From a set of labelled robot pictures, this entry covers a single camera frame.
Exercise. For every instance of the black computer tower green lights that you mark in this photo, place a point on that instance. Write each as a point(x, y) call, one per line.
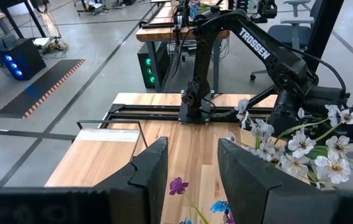
point(148, 68)

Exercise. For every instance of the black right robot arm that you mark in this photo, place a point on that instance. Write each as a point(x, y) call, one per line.
point(254, 46)

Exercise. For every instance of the blue artificial flower stem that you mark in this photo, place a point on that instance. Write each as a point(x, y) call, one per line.
point(219, 206)

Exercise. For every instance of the purple artificial flower stem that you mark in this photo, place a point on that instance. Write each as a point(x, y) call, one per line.
point(177, 186)

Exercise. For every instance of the black box blue lights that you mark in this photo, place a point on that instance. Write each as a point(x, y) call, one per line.
point(23, 59)

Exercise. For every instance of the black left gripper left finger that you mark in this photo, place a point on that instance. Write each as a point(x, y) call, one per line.
point(132, 193)

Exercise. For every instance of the grey office chair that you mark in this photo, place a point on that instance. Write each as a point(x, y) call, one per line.
point(291, 31)

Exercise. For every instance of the wooden work table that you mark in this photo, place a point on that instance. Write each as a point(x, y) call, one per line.
point(163, 32)

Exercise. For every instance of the black background robot arm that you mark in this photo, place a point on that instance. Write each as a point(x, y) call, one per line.
point(182, 14)
point(266, 9)

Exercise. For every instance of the black hazard-striped floor mat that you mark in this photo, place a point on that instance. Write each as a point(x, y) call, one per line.
point(39, 90)

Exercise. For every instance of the white artificial flower stem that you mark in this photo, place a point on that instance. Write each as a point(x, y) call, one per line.
point(333, 168)
point(261, 127)

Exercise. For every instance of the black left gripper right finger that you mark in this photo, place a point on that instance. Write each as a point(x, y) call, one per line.
point(257, 199)

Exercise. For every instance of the black table legs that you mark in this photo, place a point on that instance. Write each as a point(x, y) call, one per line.
point(36, 21)

